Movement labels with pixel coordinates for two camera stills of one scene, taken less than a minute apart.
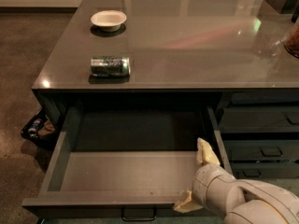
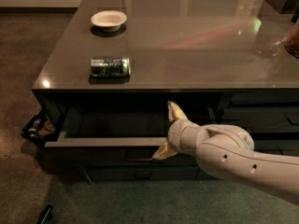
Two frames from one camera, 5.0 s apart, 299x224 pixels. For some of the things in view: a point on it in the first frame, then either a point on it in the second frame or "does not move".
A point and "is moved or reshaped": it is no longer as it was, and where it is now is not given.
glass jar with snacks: (291, 41) does not move
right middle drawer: (247, 150) does not move
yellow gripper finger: (206, 153) → (175, 112)
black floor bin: (40, 130) does not move
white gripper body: (206, 183) → (176, 135)
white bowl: (108, 21) does not move
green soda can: (109, 66) does not move
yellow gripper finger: (188, 204) → (164, 151)
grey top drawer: (132, 161) is moved or reshaped
